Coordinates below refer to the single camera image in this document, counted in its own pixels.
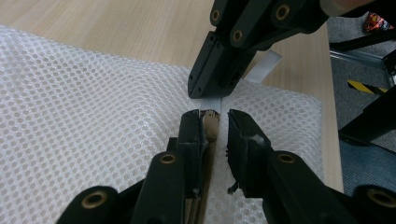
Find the orange patterned packet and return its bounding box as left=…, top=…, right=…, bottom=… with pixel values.
left=362, top=11, right=395, bottom=34

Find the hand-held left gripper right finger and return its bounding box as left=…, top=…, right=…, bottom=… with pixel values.
left=226, top=108, right=360, bottom=224

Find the black stand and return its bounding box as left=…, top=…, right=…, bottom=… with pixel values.
left=329, top=28, right=396, bottom=154

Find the white mesh bag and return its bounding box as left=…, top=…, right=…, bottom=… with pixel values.
left=0, top=24, right=325, bottom=224

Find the metal floor rail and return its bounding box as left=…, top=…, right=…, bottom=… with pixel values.
left=329, top=48, right=390, bottom=72

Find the yellow black floor tape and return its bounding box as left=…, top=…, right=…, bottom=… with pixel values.
left=346, top=78, right=390, bottom=96

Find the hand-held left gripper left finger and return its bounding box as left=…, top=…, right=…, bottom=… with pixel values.
left=130, top=108, right=209, bottom=224

